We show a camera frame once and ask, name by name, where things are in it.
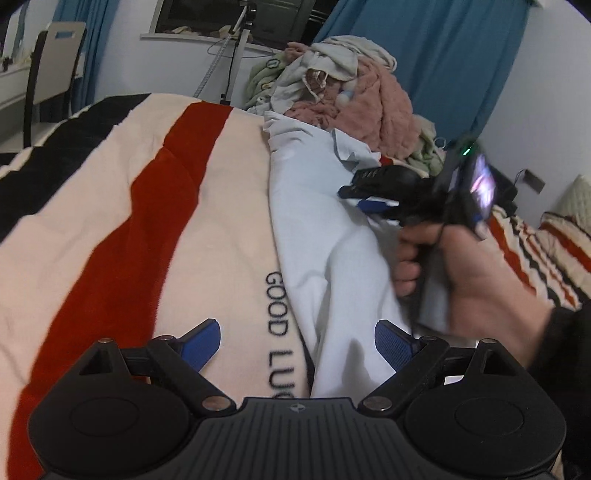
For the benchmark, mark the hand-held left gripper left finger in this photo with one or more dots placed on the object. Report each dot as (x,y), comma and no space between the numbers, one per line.
(202,344)

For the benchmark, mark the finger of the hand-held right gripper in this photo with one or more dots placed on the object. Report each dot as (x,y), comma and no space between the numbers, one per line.
(374,182)
(376,206)

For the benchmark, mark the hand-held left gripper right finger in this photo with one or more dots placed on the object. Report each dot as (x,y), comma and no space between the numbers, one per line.
(395,346)

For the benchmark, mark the white t-shirt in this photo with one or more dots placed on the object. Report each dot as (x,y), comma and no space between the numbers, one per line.
(314,207)

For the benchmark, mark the person's right hand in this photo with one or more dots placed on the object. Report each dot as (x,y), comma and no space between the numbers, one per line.
(485,286)

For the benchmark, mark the pale green blanket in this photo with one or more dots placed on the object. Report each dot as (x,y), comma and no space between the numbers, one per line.
(422,152)

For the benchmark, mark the pink fluffy blanket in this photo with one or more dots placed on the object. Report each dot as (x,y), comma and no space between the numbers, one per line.
(388,110)

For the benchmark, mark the black armchair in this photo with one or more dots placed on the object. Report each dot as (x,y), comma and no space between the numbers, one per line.
(508,194)

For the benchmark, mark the white and blue plush toy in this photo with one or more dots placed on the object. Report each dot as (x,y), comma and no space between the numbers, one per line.
(348,94)

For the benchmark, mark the grey hoodie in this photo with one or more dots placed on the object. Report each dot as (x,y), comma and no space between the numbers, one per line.
(288,87)

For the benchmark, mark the wide blue curtain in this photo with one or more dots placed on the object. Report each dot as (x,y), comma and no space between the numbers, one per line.
(452,69)

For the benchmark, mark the beige crumpled garment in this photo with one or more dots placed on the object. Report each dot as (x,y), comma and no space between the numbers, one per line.
(351,50)

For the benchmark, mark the beige quilted pillow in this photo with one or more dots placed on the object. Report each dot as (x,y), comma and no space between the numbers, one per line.
(575,203)

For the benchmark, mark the pale green patterned garment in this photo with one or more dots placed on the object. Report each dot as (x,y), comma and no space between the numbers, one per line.
(261,78)

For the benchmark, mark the striped fleece blanket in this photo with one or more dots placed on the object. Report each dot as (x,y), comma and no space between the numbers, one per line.
(92,230)

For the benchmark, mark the silver tripod stand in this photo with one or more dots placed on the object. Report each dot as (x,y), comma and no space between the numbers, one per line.
(236,60)

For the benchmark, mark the dark window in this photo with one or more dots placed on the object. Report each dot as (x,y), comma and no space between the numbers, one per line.
(207,14)

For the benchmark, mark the crumpled beige rag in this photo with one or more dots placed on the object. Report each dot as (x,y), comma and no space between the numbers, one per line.
(178,30)

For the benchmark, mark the narrow blue curtain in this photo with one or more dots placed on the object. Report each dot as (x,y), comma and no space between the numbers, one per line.
(97,46)

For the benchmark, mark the black and beige chair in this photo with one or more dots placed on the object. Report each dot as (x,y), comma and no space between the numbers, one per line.
(60,55)

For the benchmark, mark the white dressing table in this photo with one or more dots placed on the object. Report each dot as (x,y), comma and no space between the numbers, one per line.
(14,83)

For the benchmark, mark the grey wall socket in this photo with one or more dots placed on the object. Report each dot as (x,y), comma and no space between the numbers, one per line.
(534,181)

